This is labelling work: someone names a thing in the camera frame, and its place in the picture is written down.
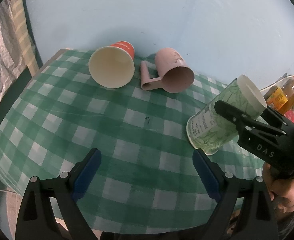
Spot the green leaf paper cup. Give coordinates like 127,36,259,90
186,75,267,155

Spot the person's right hand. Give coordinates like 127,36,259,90
262,162,294,222

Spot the orange-capped drink bottle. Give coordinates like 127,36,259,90
279,76,294,115

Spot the pink plastic mug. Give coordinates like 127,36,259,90
140,48,195,93

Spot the pink labelled bottle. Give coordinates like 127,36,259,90
284,109,294,123

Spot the green checkered tablecloth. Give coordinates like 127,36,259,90
0,48,270,235

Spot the silver foil curtain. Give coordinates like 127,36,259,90
0,0,26,102

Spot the orange paper cup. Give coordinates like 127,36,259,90
88,41,135,89

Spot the white cable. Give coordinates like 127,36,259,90
259,73,294,92

